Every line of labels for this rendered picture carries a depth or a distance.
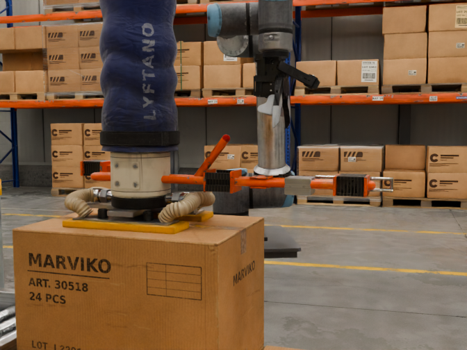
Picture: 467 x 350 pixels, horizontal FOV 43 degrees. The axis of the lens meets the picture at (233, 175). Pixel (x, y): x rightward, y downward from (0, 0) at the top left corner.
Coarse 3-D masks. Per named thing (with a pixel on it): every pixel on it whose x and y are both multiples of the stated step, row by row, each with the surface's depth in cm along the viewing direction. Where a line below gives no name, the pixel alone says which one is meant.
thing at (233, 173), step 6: (204, 174) 158; (210, 174) 157; (216, 174) 156; (222, 174) 155; (228, 174) 155; (234, 174) 157; (240, 174) 162; (204, 180) 158; (210, 180) 158; (216, 180) 157; (222, 180) 156; (228, 180) 156; (204, 186) 158; (210, 186) 157; (216, 186) 156; (222, 186) 156; (228, 186) 155; (234, 186) 157; (240, 186) 163
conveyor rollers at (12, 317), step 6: (12, 306) 219; (0, 312) 212; (6, 312) 213; (12, 312) 216; (0, 318) 209; (6, 318) 212; (12, 318) 205; (0, 324) 199; (6, 324) 200; (12, 324) 202; (0, 330) 196; (6, 330) 199; (12, 330) 202; (0, 336) 196; (6, 336) 188
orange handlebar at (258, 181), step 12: (108, 168) 200; (96, 180) 170; (108, 180) 169; (168, 180) 163; (180, 180) 161; (192, 180) 160; (240, 180) 156; (252, 180) 155; (264, 180) 154; (276, 180) 153; (324, 180) 153
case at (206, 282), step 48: (48, 240) 156; (96, 240) 151; (144, 240) 146; (192, 240) 143; (240, 240) 156; (48, 288) 157; (96, 288) 152; (144, 288) 148; (192, 288) 143; (240, 288) 157; (48, 336) 159; (96, 336) 154; (144, 336) 149; (192, 336) 144; (240, 336) 159
